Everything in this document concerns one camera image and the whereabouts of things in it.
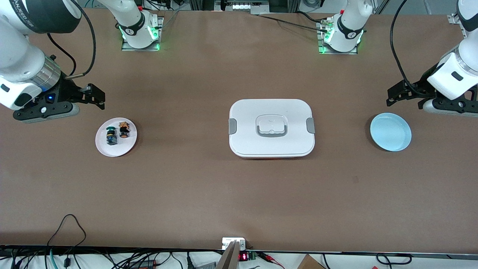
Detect light blue round plate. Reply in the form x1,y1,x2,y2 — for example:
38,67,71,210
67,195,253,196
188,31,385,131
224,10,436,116
370,112,412,152

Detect white round plate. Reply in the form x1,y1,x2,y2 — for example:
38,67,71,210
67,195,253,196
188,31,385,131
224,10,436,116
95,117,138,157

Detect black power adapter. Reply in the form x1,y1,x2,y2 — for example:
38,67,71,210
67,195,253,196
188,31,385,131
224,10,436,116
127,259,158,269

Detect brown cardboard piece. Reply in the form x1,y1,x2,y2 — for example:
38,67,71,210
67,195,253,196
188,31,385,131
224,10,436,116
297,254,326,269

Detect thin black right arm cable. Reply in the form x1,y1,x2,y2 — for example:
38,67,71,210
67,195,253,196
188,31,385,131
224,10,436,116
46,33,77,76

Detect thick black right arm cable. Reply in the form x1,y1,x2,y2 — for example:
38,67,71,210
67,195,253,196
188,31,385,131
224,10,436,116
65,0,97,79

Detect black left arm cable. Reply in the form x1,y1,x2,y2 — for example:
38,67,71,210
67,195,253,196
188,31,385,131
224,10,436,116
389,0,424,97

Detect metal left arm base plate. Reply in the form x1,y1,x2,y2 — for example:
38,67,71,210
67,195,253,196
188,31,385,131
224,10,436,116
317,21,359,55

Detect white lidded box grey handle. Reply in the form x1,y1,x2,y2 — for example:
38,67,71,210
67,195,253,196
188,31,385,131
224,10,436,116
228,99,316,160

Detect black looped cable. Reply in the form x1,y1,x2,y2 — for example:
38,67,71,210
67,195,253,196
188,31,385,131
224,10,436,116
47,214,87,250

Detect black cable behind arm base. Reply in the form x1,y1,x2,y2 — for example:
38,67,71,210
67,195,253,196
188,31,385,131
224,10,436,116
257,10,333,34

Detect black coiled cable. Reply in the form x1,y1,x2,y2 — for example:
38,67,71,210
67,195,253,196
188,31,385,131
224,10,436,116
375,253,413,265

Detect metal frame behind table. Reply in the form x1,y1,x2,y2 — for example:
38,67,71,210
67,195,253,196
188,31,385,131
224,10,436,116
189,0,301,15

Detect white mount bracket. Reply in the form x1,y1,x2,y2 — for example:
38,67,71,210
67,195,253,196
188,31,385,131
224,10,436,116
222,237,247,251

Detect red clip wires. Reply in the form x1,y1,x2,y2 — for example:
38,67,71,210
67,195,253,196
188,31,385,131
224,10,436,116
261,252,285,268

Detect grey camera mount bar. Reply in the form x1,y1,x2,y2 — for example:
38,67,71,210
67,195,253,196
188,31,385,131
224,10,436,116
217,241,241,269

